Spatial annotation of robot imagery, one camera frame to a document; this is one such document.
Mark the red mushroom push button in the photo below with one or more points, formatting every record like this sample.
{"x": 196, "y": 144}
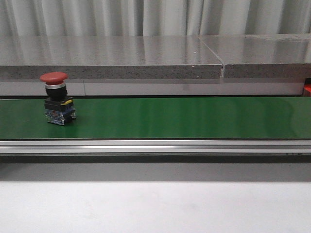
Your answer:
{"x": 59, "y": 107}

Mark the red plastic tray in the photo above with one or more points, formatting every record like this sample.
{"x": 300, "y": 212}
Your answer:
{"x": 307, "y": 90}

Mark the green conveyor belt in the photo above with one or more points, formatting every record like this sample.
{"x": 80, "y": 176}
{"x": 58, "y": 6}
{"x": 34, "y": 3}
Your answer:
{"x": 164, "y": 118}

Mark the grey granite slab left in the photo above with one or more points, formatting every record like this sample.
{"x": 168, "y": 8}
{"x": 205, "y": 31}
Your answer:
{"x": 108, "y": 57}

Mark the grey granite slab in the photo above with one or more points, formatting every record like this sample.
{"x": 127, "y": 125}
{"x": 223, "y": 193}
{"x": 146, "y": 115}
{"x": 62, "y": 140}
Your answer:
{"x": 278, "y": 56}
{"x": 108, "y": 57}

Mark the aluminium conveyor frame rail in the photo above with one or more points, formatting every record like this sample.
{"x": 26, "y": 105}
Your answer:
{"x": 155, "y": 146}

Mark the grey granite slab right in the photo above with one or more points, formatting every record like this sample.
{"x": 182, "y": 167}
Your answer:
{"x": 278, "y": 56}

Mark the grey pleated curtain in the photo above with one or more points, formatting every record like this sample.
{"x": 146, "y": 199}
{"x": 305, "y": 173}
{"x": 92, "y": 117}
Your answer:
{"x": 153, "y": 17}

